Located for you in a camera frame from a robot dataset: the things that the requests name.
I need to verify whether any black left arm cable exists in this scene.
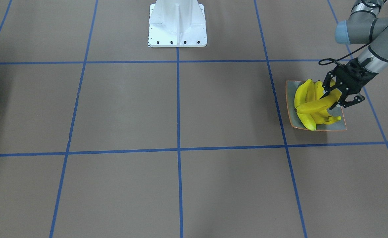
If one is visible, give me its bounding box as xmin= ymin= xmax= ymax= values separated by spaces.
xmin=318 ymin=0 xmax=388 ymax=66

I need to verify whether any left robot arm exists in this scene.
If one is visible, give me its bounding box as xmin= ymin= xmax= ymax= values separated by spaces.
xmin=319 ymin=0 xmax=388 ymax=109

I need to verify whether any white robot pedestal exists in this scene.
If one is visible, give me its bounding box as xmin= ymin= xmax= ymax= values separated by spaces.
xmin=148 ymin=0 xmax=208 ymax=47

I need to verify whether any grey square plate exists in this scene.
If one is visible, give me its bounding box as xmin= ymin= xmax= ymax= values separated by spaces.
xmin=285 ymin=80 xmax=347 ymax=132

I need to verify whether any yellow banana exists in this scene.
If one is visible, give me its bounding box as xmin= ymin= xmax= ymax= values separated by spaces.
xmin=294 ymin=79 xmax=317 ymax=131
xmin=315 ymin=80 xmax=342 ymax=125
xmin=306 ymin=83 xmax=320 ymax=125
xmin=294 ymin=99 xmax=330 ymax=114

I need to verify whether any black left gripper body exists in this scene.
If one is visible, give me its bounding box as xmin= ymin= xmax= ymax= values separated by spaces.
xmin=333 ymin=58 xmax=378 ymax=95

